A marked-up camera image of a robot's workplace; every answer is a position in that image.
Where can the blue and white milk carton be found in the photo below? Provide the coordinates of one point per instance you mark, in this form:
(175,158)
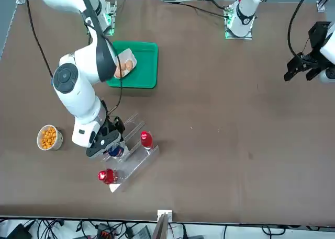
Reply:
(116,151)

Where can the brown egg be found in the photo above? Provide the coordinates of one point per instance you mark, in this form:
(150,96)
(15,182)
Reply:
(123,67)
(129,64)
(118,73)

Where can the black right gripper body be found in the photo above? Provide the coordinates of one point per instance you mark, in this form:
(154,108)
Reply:
(104,143)

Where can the clear acrylic display stand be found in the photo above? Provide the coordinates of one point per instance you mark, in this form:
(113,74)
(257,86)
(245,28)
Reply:
(141,160)

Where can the small red bottle white cap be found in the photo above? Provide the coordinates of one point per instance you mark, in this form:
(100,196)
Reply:
(107,176)

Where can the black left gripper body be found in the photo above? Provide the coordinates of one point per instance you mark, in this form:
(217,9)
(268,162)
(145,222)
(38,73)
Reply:
(319,36)

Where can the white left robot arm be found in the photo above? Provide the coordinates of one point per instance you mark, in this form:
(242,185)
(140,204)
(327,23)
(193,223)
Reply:
(244,14)

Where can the white egg container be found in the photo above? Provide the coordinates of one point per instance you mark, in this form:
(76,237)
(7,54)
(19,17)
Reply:
(129,56)

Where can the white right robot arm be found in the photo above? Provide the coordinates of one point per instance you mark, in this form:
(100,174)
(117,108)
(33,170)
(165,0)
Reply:
(76,97)

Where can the white cup of orange snacks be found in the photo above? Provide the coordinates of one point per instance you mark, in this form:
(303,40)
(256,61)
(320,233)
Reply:
(48,139)

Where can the aluminium frame post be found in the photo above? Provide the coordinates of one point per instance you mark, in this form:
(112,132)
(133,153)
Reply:
(162,228)

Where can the tall red cola bottle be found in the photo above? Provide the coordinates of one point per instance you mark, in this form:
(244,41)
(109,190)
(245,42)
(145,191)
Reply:
(146,141)

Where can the green plastic tray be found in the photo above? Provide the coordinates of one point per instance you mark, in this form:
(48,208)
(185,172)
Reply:
(144,66)

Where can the black power adapter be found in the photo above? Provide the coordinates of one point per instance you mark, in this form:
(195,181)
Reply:
(19,231)

